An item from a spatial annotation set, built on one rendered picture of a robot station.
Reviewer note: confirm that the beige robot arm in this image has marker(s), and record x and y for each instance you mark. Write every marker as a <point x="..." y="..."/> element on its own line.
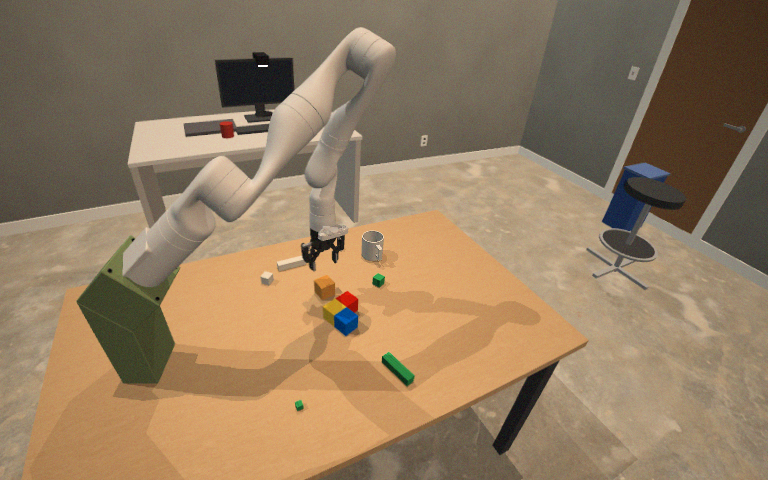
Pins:
<point x="188" y="222"/>

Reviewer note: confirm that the blue cube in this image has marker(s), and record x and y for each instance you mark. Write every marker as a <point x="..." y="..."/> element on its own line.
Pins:
<point x="346" y="321"/>

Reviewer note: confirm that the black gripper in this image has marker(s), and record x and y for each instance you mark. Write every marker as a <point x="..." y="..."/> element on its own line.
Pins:
<point x="320" y="246"/>

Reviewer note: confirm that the grey mug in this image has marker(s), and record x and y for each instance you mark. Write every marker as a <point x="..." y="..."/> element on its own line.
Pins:
<point x="372" y="249"/>

